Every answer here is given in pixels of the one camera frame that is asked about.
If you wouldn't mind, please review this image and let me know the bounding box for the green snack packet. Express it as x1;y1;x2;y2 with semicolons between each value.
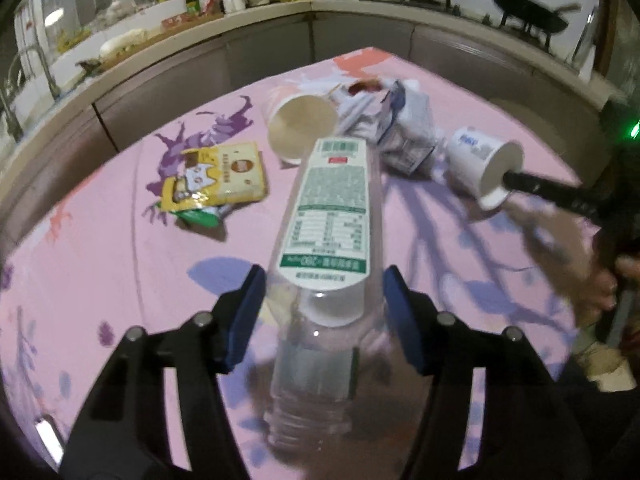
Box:
172;203;233;228

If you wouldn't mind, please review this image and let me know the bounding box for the white blue carton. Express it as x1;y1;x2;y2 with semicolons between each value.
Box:
375;80;441;176

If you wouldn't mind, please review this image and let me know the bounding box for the pink floral tablecloth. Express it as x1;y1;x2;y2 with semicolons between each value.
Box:
0;46;616;480

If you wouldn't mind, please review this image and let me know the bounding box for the beige paper cup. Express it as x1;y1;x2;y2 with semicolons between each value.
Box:
263;91;340;165

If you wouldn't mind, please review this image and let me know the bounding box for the white paper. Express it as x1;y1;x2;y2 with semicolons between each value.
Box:
334;80;396;143

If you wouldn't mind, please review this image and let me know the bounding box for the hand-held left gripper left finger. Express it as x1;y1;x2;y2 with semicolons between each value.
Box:
59;264;267;480

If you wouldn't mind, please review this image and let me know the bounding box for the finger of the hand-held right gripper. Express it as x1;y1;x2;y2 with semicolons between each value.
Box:
502;170;601;221

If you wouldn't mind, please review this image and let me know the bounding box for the person's right hand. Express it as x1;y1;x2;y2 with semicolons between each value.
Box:
545;239;640;326

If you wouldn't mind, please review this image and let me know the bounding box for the white paper cup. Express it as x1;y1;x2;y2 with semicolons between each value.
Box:
445;127;525;211

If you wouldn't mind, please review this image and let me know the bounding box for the gas stove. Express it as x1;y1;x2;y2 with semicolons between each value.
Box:
360;0;571;53

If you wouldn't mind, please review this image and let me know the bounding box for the metal sink faucet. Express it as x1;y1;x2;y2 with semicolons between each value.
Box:
0;80;26;143
27;42;62;101

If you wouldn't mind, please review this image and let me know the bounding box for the barred kitchen window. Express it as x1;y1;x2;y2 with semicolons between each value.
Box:
15;0;166;51

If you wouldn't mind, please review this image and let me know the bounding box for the white vegetable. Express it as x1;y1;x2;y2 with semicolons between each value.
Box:
99;29;149;58

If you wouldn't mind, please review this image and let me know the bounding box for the clear plastic bottle green label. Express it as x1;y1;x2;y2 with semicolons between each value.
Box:
262;136;388;453

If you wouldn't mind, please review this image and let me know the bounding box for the yellow snack packet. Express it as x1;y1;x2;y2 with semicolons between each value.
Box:
160;141;269;212

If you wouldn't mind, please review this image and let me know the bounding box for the grey kitchen counter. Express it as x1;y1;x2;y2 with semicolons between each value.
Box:
0;0;640;261

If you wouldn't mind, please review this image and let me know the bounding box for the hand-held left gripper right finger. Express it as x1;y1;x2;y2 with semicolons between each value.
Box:
382;265;596;480

